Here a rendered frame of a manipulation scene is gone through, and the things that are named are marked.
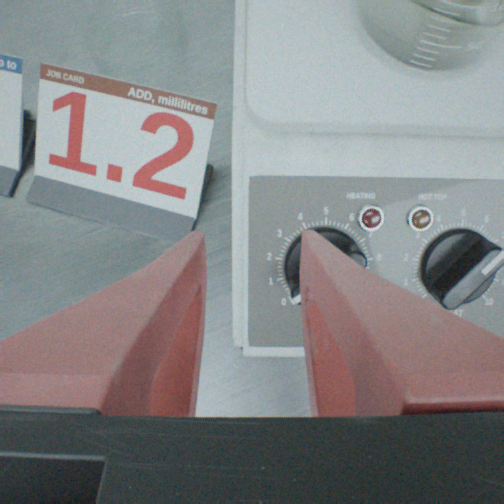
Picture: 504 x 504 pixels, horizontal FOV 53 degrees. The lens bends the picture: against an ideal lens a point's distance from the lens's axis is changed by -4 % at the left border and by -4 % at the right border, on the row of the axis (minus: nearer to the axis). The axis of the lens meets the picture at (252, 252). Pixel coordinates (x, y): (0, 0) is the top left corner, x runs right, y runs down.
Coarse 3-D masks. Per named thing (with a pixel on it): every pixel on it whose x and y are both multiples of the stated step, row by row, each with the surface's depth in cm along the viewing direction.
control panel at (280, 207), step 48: (288, 192) 20; (336, 192) 20; (384, 192) 20; (432, 192) 20; (480, 192) 20; (288, 240) 21; (384, 240) 21; (432, 240) 21; (288, 288) 21; (288, 336) 22
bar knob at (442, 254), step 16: (448, 240) 21; (464, 240) 21; (480, 240) 20; (432, 256) 21; (448, 256) 21; (464, 256) 20; (480, 256) 19; (496, 256) 19; (432, 272) 21; (448, 272) 21; (464, 272) 20; (480, 272) 19; (496, 272) 21; (432, 288) 21; (448, 288) 20; (464, 288) 20; (480, 288) 21; (448, 304) 20
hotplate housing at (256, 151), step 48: (240, 0) 22; (240, 48) 22; (240, 96) 21; (240, 144) 21; (288, 144) 20; (336, 144) 20; (384, 144) 20; (432, 144) 20; (480, 144) 20; (240, 192) 21; (240, 240) 21; (240, 288) 22; (240, 336) 23
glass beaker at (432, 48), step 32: (352, 0) 19; (384, 0) 16; (416, 0) 15; (448, 0) 15; (480, 0) 14; (384, 32) 17; (416, 32) 17; (448, 32) 16; (480, 32) 16; (416, 64) 18; (448, 64) 18; (480, 64) 18
